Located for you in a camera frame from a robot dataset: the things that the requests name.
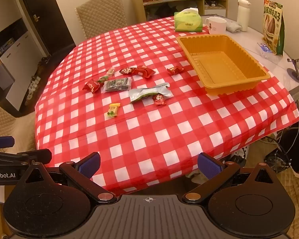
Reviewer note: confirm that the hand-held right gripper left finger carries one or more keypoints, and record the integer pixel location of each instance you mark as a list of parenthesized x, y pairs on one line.
[(89, 165)]

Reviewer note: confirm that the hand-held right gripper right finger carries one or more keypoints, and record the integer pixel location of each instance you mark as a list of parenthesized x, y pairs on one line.
[(208, 165)]

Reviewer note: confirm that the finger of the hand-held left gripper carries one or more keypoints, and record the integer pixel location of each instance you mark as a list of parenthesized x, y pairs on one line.
[(39, 155), (2, 142)]

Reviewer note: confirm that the yellow green candy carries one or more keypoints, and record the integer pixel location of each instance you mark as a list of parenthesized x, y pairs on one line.
[(113, 110)]

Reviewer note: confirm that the dark speckled snack packet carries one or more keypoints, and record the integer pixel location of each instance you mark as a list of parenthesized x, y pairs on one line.
[(117, 84)]

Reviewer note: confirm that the silver green snack packet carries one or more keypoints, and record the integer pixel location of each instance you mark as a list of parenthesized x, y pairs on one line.
[(149, 92)]

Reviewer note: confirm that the clear candy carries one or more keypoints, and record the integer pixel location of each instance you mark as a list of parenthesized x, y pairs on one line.
[(110, 72)]

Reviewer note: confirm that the orange plastic tray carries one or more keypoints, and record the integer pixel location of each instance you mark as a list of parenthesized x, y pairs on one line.
[(221, 62)]

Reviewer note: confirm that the large red snack packet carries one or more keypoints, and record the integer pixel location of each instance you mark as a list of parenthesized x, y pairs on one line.
[(143, 71)]

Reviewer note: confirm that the red checkered tablecloth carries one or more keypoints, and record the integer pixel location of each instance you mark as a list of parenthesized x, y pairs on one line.
[(139, 134)]

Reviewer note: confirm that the black cooling fan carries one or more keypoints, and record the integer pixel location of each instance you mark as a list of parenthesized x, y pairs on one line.
[(277, 161)]

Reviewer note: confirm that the white cabinet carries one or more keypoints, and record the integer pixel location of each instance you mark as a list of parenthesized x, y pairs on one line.
[(27, 54)]

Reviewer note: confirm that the grey figure stand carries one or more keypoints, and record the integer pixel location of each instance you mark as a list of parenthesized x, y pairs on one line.
[(295, 74)]

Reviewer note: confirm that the blue white plastic packet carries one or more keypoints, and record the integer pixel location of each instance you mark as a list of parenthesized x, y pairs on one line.
[(265, 48)]

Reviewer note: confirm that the dark wooden door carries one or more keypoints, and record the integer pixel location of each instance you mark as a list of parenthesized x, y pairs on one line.
[(47, 17)]

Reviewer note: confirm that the white mug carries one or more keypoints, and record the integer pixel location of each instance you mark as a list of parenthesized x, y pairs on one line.
[(216, 26)]

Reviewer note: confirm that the grey cloth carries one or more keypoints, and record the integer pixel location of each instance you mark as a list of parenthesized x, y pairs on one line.
[(233, 27)]

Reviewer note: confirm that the green tissue box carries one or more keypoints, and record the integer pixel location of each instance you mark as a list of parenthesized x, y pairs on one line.
[(188, 22)]

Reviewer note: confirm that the green standing snack bag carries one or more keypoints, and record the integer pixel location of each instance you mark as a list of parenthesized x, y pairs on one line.
[(272, 27)]

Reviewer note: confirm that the white thermos bottle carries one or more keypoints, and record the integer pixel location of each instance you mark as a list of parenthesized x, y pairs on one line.
[(243, 15)]

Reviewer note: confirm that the wooden shelf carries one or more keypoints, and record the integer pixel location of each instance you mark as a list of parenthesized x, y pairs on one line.
[(137, 2)]

